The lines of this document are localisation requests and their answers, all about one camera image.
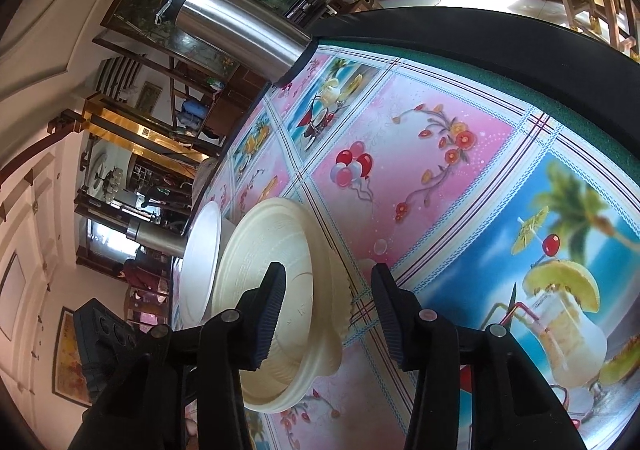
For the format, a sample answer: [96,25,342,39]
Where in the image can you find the framed wall painting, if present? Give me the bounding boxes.
[52,307,94,407]

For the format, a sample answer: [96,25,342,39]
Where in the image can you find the small framed picture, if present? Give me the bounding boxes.
[134,82,164,113]

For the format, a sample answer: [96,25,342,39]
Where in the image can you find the large steel thermos jug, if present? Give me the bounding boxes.
[154,0,314,85]

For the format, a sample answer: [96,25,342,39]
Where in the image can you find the blue water jug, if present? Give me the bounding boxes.
[181,100,208,128]

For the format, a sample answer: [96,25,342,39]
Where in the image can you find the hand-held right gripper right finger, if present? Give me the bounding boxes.
[371,263,587,450]

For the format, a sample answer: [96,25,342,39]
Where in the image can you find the hanging chandelier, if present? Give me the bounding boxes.
[81,164,127,197]

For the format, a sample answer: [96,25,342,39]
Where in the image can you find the small steel flask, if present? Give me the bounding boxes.
[125,219,190,259]

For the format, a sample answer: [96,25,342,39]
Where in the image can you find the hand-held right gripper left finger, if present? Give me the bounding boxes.
[67,261,288,450]

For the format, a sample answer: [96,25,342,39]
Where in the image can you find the rectangular ceiling light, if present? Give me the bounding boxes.
[0,252,27,342]

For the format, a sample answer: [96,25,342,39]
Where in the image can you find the gold mirrored pillar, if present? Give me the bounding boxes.
[81,96,212,167]

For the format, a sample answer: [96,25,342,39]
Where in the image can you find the large white bowl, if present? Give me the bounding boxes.
[182,200,237,327]

